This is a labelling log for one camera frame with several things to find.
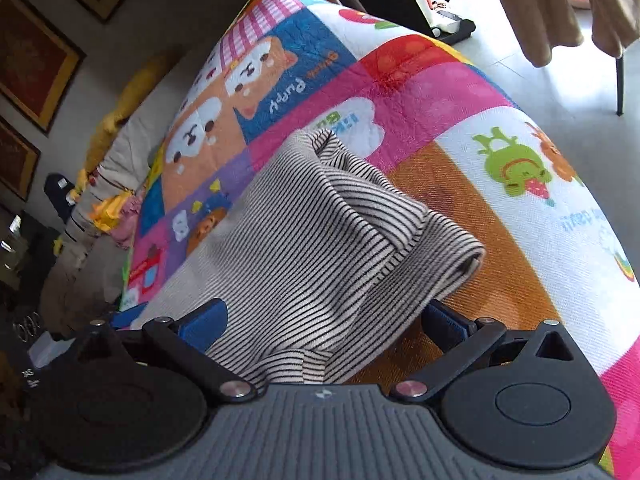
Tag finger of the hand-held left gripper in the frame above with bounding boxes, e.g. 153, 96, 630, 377
110, 309, 151, 331

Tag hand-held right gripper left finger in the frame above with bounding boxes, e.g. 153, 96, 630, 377
70, 298, 257, 404

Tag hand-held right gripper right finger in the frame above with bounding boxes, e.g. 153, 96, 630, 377
391, 300, 576, 404

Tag striped knit sweater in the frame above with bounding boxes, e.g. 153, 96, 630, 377
134, 128, 487, 397

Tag yellow cloth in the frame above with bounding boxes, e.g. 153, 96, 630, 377
89, 191, 135, 234

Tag dark cabinet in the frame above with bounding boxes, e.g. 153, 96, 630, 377
0, 210, 58, 313

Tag black bag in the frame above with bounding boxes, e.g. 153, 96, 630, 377
43, 173, 82, 222

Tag grey covered sofa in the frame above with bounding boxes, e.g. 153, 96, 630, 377
40, 60, 201, 338

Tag yellow pillow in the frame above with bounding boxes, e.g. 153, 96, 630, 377
117, 54, 168, 118
82, 110, 128, 173

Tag colourful cartoon printed mat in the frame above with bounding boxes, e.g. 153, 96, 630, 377
119, 0, 640, 480

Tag beige cloth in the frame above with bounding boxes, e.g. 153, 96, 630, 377
474, 0, 640, 69

